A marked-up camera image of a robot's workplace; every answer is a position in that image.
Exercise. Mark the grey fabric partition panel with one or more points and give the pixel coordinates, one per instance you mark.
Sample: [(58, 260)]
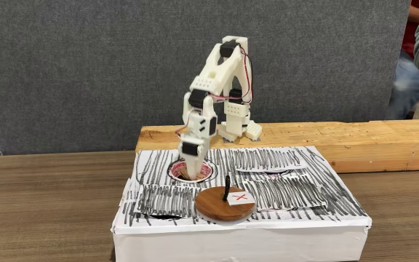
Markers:
[(86, 72)]

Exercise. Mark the striped paper sheet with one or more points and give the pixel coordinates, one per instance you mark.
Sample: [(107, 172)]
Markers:
[(286, 193), (267, 158), (166, 200)]

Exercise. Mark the white box black scribbled stripes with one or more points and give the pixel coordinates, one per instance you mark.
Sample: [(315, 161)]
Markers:
[(231, 244)]

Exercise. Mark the round wooden lid black loop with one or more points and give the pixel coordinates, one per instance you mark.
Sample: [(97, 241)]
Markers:
[(213, 205)]

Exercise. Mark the brown debris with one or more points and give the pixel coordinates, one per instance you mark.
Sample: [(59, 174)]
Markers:
[(183, 172)]

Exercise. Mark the light wooden plank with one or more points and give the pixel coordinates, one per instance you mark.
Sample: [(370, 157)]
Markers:
[(340, 142)]

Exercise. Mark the red rimmed round hole cup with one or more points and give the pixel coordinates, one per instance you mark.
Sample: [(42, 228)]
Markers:
[(175, 169)]

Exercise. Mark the white paper tag red cross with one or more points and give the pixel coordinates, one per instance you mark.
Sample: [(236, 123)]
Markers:
[(247, 201)]

